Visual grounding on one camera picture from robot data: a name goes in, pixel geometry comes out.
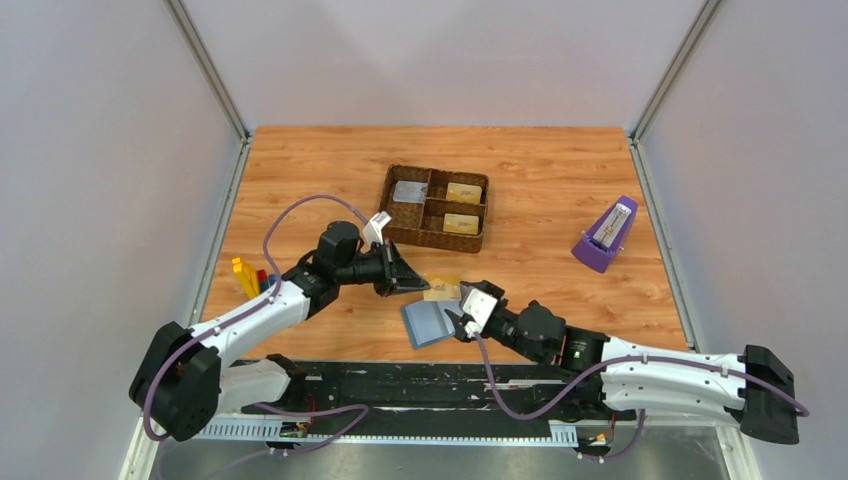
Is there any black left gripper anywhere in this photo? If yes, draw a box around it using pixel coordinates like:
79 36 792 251
336 238 430 297

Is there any teal leather card holder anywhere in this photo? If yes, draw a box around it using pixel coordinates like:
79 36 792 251
400 300 461 349

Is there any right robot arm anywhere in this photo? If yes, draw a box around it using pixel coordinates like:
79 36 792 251
445 298 810 445

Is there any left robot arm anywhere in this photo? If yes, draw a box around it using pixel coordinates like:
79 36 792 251
128 221 430 441

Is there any silver card in basket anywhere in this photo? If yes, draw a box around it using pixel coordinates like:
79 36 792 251
391 180 428 204

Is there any gold card in basket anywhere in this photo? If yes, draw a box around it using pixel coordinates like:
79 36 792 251
445 182 484 204

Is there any brown woven divided basket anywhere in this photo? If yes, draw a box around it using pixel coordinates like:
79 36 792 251
378 164 490 253

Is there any yellow toy block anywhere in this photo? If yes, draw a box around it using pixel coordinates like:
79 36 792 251
231 257 261 299

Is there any purple metronome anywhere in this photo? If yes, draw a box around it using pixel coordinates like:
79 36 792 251
571 196 639 274

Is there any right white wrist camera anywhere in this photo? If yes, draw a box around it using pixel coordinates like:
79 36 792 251
460 281 504 337

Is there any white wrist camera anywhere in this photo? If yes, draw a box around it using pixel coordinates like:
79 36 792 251
460 281 504 337
362 211 392 247

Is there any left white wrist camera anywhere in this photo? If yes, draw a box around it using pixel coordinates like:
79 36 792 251
362 211 392 247

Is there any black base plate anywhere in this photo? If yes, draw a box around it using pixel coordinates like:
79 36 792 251
271 361 637 435

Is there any white slotted cable duct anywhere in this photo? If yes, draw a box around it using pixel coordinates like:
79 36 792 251
194 414 579 448

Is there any aluminium frame rail left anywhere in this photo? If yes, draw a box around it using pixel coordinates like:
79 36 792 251
119 0 254 480

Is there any aluminium frame rail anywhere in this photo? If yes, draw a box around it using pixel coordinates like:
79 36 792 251
119 0 254 480
627 0 763 480

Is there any aluminium frame rail right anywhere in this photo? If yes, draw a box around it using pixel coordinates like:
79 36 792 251
627 0 763 480

